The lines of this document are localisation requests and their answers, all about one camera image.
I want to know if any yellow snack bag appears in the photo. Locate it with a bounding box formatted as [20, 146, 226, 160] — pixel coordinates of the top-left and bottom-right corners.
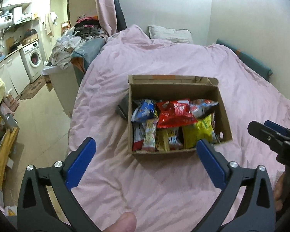
[182, 113, 217, 149]

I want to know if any white red noodle snack bag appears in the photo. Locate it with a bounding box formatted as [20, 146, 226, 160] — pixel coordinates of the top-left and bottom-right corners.
[190, 98, 219, 118]

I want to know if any dark blue snack bag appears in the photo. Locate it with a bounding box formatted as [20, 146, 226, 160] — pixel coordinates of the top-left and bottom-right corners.
[167, 127, 183, 150]

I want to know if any white red chicken snack bag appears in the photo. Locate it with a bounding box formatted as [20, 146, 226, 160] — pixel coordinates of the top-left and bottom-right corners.
[132, 123, 144, 151]

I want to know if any small chocolate bar wrapper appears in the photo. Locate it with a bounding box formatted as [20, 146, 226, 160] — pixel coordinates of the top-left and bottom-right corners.
[141, 118, 158, 152]

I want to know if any blue Lonely God snack bag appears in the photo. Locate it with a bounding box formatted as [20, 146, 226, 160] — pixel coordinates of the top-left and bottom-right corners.
[131, 99, 158, 123]

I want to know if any tan yellow snack packet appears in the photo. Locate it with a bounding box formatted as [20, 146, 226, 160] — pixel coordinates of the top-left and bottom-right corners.
[155, 129, 170, 152]

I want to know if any right hand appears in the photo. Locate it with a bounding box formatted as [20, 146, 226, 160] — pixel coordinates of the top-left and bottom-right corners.
[273, 171, 290, 212]

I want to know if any left hand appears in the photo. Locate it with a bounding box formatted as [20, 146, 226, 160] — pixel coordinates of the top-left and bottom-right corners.
[104, 212, 137, 232]

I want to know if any teal bolster cushion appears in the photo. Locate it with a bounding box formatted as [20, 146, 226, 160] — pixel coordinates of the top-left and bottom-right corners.
[216, 39, 273, 81]

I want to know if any yellow wooden rack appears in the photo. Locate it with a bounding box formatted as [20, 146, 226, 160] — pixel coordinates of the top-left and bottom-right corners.
[0, 126, 19, 191]

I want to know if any brown cardboard box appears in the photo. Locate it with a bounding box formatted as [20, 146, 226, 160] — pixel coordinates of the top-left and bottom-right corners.
[128, 75, 233, 157]

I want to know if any brown floor mat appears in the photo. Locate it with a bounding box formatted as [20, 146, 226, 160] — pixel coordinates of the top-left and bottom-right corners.
[19, 75, 45, 100]

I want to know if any white kitchen cabinet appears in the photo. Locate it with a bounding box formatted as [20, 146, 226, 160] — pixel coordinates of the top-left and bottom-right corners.
[0, 51, 30, 98]

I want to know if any grey pillow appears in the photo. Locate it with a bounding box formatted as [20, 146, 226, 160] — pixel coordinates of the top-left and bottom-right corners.
[148, 25, 194, 44]

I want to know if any white washing machine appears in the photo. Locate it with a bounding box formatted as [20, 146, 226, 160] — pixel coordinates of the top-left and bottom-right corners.
[20, 40, 44, 83]

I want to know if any pile of clothes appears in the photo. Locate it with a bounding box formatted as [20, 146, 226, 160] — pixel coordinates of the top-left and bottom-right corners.
[46, 16, 108, 70]

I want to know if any white water heater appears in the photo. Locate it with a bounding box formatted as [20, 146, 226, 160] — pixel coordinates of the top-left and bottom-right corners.
[0, 13, 13, 31]

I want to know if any pink hanging curtain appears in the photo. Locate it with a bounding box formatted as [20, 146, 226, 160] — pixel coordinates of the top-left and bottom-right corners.
[96, 0, 117, 36]

